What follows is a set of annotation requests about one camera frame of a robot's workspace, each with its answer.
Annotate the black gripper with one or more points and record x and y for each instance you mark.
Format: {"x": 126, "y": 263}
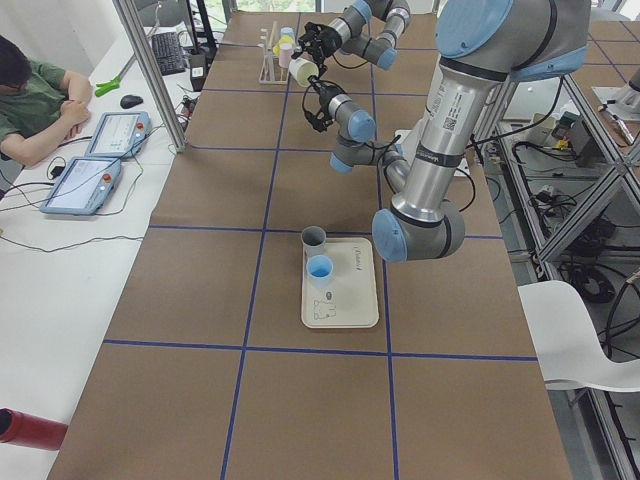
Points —
{"x": 323, "y": 42}
{"x": 323, "y": 95}

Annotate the cream plastic cup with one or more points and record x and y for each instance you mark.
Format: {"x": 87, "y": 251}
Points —
{"x": 302, "y": 70}

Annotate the pink plastic cup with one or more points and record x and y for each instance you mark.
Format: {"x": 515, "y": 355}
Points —
{"x": 285, "y": 55}

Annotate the yellow plastic cup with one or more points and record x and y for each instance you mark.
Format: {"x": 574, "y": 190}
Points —
{"x": 276, "y": 47}

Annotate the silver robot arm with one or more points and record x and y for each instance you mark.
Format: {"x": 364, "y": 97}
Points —
{"x": 367, "y": 29}
{"x": 481, "y": 44}

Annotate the grey plastic cup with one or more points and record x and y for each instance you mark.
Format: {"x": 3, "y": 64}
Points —
{"x": 313, "y": 240}

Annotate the black keyboard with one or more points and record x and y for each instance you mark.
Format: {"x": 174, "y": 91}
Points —
{"x": 167, "y": 51}

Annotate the black computer mouse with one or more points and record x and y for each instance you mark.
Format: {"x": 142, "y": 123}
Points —
{"x": 130, "y": 101}

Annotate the green plastic tool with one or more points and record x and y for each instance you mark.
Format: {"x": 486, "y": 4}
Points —
{"x": 113, "y": 84}

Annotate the far blue teach pendant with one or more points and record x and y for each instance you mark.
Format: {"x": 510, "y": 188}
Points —
{"x": 119, "y": 134}

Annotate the blue teach pendant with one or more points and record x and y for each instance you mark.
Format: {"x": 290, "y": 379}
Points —
{"x": 119, "y": 134}
{"x": 83, "y": 186}

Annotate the cream plastic tray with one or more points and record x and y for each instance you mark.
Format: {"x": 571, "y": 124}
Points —
{"x": 350, "y": 300}

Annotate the near blue teach pendant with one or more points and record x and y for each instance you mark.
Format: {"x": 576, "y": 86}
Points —
{"x": 83, "y": 186}

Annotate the person in green shirt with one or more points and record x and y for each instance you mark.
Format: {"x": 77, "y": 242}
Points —
{"x": 42, "y": 106}

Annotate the red cylinder bottle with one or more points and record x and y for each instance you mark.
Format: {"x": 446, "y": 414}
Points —
{"x": 31, "y": 431}

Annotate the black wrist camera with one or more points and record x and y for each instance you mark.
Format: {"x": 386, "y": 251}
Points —
{"x": 321, "y": 120}

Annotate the white wire cup rack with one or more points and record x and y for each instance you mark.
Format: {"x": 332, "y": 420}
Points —
{"x": 271, "y": 73}

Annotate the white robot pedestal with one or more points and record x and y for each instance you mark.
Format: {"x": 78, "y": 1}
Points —
{"x": 408, "y": 143}

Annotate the aluminium frame post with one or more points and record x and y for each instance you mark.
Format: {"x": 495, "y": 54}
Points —
{"x": 129, "y": 19}

